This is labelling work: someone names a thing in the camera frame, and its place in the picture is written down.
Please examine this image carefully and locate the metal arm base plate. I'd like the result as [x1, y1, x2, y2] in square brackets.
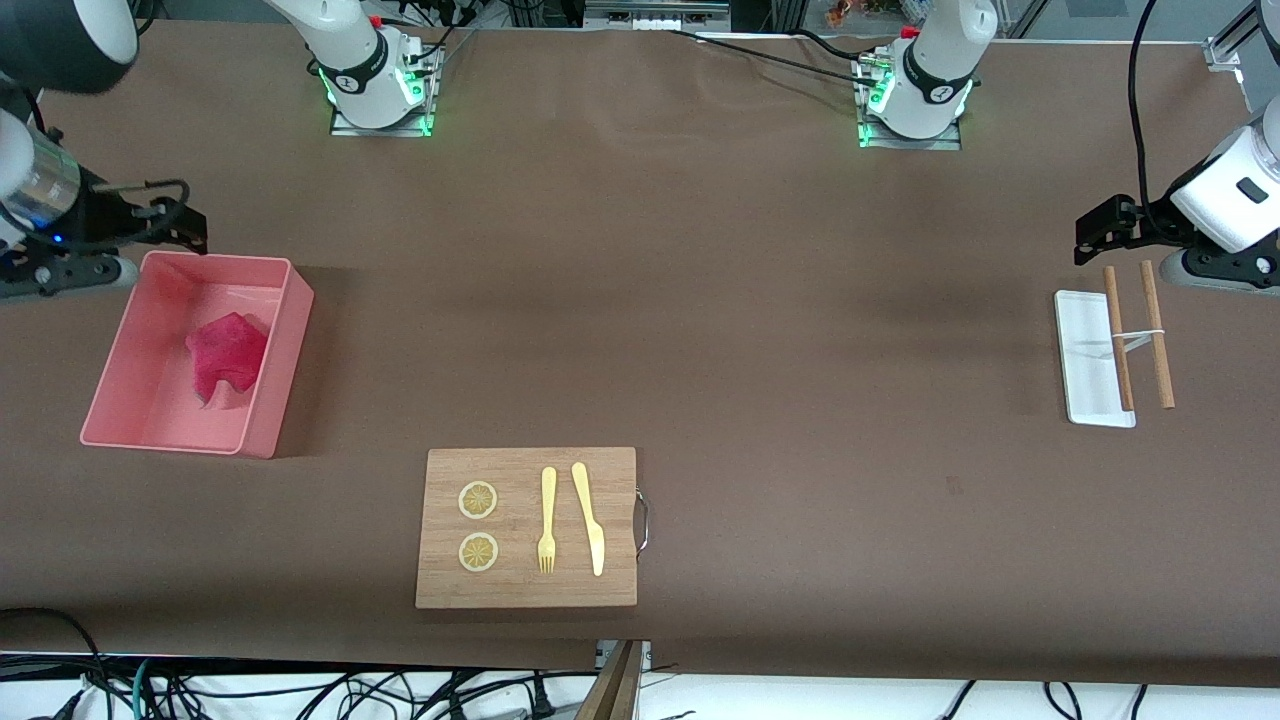
[330, 108, 437, 138]
[858, 118, 963, 151]

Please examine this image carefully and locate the pink plastic bin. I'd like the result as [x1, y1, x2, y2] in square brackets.
[80, 250, 315, 459]

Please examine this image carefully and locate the wooden rod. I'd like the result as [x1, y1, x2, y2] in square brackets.
[1141, 261, 1176, 409]
[1103, 265, 1136, 412]

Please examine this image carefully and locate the pink cloth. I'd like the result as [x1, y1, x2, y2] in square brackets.
[185, 312, 269, 409]

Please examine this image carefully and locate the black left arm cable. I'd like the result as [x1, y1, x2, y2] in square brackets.
[1128, 0, 1163, 236]

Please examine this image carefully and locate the yellow plastic fork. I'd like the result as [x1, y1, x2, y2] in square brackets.
[537, 466, 558, 575]

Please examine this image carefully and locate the black cable across table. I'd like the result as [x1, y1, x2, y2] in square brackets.
[668, 28, 873, 89]

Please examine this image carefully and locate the yellow plastic knife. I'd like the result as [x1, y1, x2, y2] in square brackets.
[571, 461, 606, 578]

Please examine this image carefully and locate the wooden cutting board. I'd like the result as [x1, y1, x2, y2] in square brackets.
[415, 447, 651, 609]

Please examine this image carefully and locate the grey power strip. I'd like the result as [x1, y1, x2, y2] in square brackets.
[585, 0, 733, 31]

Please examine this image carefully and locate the aluminium frame profile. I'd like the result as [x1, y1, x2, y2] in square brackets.
[1203, 0, 1280, 113]

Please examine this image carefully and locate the white rack base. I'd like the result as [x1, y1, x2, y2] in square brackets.
[1055, 290, 1166, 429]

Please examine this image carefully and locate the brown wooden bracket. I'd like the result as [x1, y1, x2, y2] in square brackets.
[575, 640, 646, 720]

